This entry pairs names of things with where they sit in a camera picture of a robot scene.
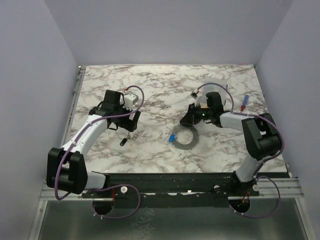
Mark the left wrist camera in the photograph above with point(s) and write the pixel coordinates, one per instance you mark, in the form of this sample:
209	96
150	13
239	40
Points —
130	100

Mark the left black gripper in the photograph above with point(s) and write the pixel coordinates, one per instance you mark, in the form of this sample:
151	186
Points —
128	124

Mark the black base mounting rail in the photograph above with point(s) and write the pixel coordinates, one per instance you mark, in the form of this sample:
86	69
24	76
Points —
172	190

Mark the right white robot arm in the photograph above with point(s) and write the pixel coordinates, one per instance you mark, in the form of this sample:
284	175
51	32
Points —
262	138

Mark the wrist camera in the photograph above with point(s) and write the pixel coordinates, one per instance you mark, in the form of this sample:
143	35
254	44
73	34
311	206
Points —
130	100
200	100

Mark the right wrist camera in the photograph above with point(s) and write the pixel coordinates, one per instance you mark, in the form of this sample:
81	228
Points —
200	100

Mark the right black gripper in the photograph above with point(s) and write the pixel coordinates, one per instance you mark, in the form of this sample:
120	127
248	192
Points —
191	116

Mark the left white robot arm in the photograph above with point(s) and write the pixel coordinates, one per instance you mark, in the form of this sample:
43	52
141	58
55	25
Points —
66	167

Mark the perforated metal ring disc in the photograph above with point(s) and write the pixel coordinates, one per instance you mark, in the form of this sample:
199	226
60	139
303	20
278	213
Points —
185	146

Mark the keys with blue tag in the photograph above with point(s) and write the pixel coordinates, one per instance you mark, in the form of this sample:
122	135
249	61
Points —
125	139

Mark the clear plastic organizer box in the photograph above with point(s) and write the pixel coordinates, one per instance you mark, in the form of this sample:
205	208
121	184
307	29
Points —
218	86

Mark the blue red screwdriver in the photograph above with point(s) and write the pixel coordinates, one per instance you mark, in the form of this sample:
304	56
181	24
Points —
244	103

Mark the blue plastic key tag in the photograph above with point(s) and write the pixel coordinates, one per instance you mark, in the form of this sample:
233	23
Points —
171	138

